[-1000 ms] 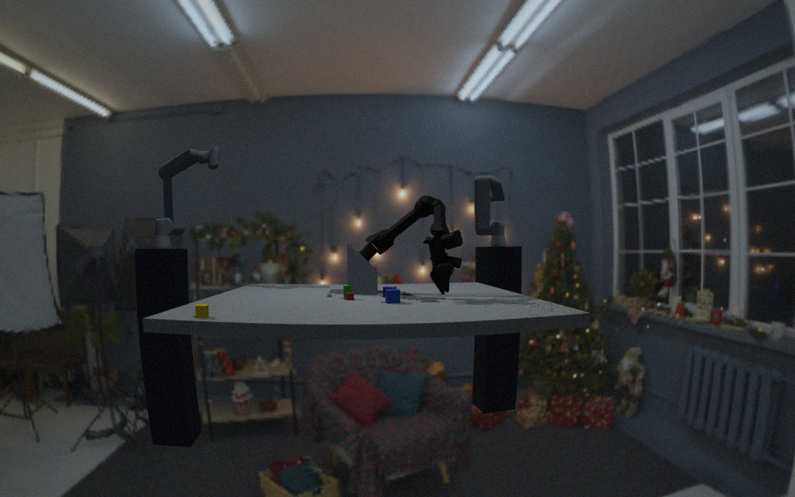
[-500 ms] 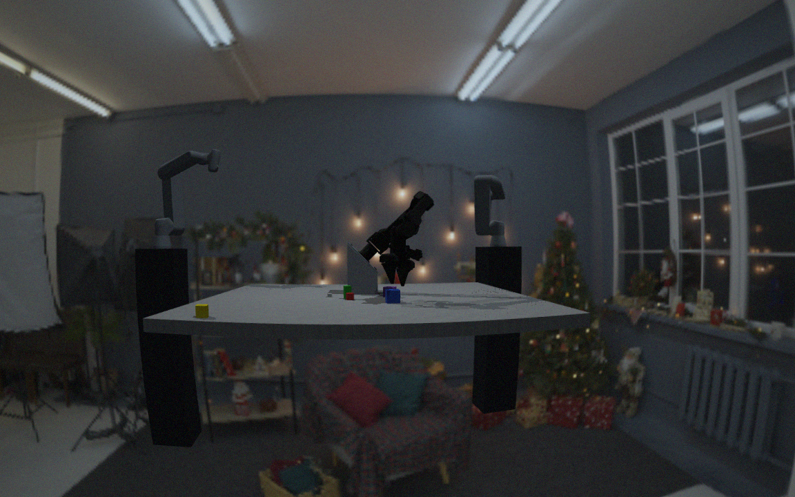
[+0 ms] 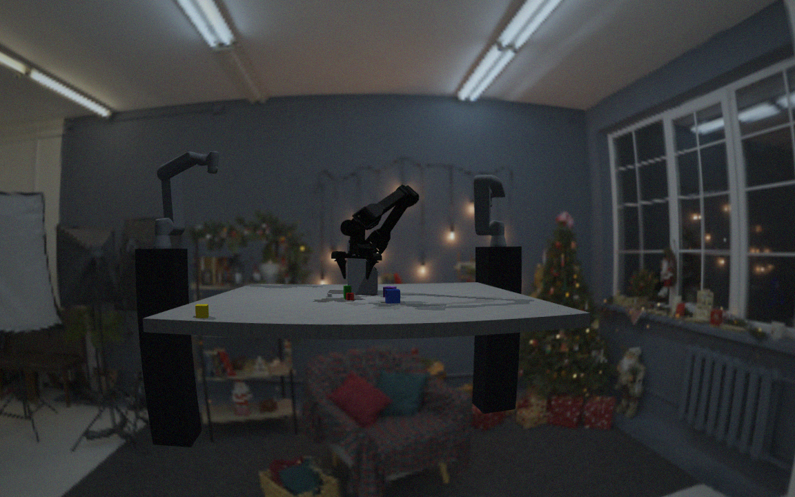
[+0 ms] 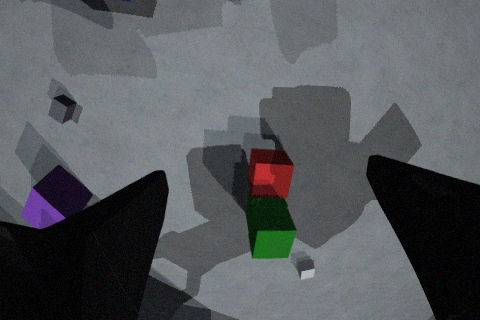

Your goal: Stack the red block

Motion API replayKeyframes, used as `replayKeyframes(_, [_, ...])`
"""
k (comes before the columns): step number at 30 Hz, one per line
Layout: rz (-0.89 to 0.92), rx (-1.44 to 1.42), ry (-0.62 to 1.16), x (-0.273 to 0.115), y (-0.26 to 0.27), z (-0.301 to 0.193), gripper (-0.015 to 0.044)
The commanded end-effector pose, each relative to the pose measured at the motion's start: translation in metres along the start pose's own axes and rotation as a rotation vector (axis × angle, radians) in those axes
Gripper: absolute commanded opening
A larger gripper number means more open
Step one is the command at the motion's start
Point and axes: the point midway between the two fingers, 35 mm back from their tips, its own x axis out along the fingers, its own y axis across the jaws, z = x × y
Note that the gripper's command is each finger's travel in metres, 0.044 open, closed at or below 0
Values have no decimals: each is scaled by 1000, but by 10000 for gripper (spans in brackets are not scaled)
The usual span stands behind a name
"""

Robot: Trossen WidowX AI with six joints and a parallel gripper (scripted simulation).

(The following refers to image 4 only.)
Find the red block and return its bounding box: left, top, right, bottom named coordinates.
left=247, top=148, right=293, bottom=199

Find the green block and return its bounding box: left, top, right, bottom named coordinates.
left=248, top=207, right=296, bottom=259
left=245, top=191, right=289, bottom=232

